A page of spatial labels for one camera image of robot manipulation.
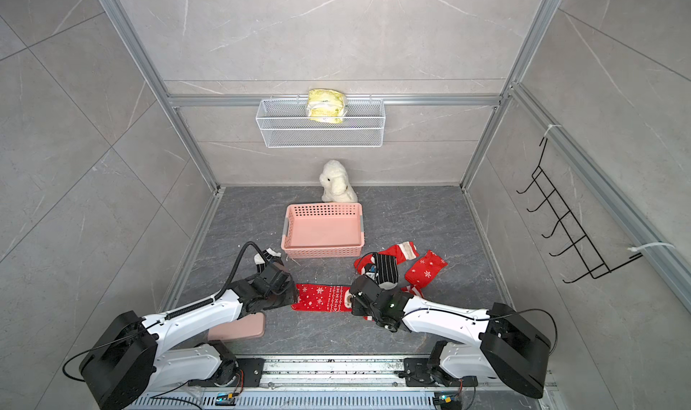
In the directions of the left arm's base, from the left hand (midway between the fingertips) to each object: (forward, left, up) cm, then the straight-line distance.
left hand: (297, 290), depth 87 cm
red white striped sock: (-1, -38, 0) cm, 38 cm away
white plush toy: (+35, -13, +15) cm, 40 cm away
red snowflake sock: (+6, -44, -2) cm, 45 cm away
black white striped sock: (+8, +12, +7) cm, 16 cm away
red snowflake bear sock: (-3, -10, -1) cm, 11 cm away
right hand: (-5, -19, +1) cm, 20 cm away
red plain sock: (+14, -37, -2) cm, 40 cm away
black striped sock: (+7, -30, -2) cm, 31 cm away
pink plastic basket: (+26, -7, -4) cm, 27 cm away
